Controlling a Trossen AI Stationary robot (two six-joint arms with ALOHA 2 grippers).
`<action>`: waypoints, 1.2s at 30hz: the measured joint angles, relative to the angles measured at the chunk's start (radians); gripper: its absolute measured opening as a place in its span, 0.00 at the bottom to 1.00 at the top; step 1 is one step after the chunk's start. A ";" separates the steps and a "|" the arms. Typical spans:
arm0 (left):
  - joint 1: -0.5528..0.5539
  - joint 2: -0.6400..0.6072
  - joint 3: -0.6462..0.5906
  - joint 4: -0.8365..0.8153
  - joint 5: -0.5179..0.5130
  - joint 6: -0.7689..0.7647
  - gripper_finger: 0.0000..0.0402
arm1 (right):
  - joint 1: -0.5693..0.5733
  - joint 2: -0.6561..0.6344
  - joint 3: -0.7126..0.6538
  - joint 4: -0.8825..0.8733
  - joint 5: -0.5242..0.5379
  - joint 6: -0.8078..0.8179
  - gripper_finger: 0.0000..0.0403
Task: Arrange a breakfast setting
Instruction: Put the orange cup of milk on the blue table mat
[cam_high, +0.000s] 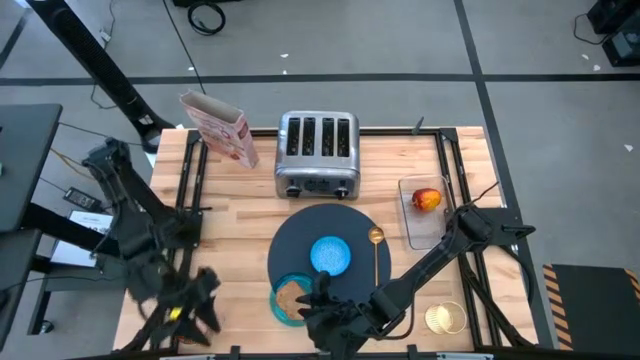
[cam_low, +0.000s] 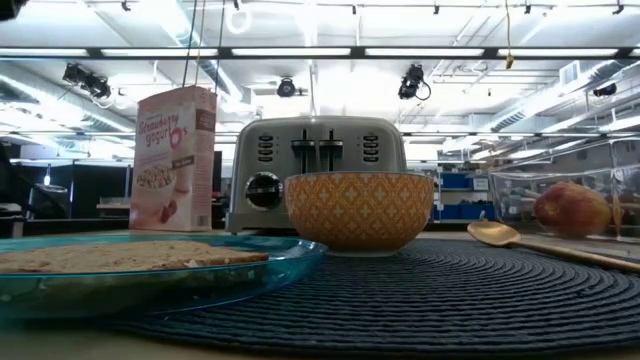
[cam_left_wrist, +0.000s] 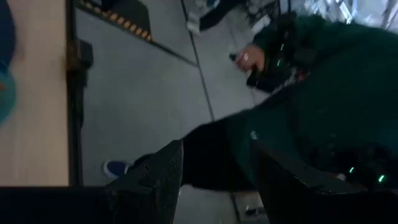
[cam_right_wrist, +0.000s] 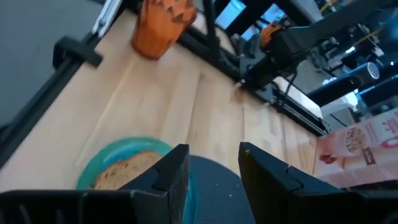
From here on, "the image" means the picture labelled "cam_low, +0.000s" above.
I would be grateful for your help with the dark blue round placemat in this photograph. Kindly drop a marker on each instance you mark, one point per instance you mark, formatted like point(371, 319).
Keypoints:
point(425, 300)

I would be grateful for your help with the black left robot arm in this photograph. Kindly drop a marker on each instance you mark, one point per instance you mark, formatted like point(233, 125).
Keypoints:
point(10, 7)

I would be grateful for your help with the teal clear plastic plate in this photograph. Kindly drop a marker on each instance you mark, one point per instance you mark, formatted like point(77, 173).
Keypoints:
point(150, 290)

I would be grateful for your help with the grey trash can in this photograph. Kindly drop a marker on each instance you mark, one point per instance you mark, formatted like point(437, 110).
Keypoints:
point(47, 200)

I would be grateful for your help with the pink cereal box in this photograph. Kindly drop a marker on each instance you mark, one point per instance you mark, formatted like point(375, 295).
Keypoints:
point(170, 165)

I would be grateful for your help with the slice of brown bread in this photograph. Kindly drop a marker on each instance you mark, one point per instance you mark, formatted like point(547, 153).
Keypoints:
point(125, 255)

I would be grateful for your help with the blue storage bins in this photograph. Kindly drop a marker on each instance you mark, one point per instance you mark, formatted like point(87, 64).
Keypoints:
point(455, 181)

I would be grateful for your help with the clear plastic container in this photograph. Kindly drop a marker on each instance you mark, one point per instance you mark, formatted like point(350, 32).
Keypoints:
point(510, 200)

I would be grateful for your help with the gold spoon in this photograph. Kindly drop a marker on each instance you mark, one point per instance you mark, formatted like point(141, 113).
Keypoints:
point(492, 234)

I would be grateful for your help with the orange patterned bowl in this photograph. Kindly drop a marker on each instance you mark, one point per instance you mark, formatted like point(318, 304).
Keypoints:
point(360, 210)

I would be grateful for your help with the red yellow apple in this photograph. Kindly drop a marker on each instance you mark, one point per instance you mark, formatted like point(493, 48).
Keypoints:
point(570, 210)

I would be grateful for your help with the black overhead crossbar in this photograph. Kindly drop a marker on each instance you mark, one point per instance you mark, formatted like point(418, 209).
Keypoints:
point(358, 52)

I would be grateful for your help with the black monitor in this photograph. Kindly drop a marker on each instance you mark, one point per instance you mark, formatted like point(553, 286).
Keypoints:
point(218, 175)

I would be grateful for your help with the silver four-slot toaster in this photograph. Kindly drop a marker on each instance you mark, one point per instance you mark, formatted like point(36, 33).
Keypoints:
point(280, 145)

